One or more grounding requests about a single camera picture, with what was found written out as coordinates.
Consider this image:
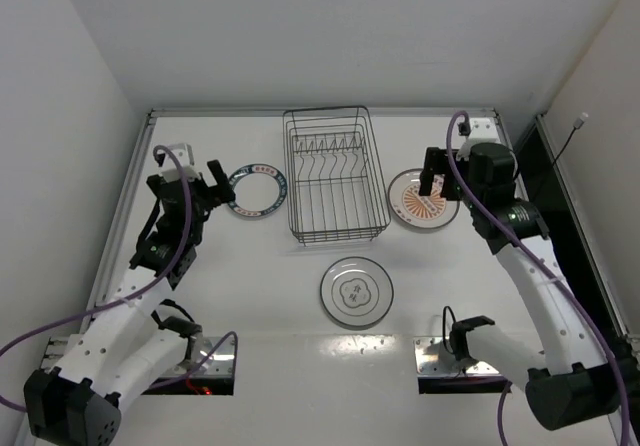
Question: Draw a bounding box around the orange sunburst pattern plate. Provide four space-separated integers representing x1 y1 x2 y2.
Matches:
387 169 460 232

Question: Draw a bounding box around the blue rimmed white plate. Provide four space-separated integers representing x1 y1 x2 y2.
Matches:
229 163 288 219

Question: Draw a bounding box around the black rimmed flower plate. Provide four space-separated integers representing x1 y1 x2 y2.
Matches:
319 256 395 331

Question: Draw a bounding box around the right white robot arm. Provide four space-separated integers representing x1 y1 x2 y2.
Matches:
419 142 639 445

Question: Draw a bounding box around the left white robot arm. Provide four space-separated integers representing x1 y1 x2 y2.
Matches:
23 158 235 445

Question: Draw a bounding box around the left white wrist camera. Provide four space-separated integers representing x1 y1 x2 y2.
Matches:
159 143 199 183

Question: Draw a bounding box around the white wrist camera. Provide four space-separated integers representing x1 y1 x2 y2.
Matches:
456 118 501 160
159 143 199 183

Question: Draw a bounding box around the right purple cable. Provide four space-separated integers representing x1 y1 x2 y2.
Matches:
446 110 632 446

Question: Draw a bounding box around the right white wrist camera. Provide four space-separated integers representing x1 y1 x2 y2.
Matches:
456 118 501 160

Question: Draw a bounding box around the metal wire dish rack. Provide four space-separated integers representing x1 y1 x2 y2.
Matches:
282 105 391 246

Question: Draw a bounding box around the black wall cable with plug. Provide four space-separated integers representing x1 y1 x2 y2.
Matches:
551 112 590 167

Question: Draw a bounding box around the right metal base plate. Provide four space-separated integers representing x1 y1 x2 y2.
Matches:
413 336 502 380

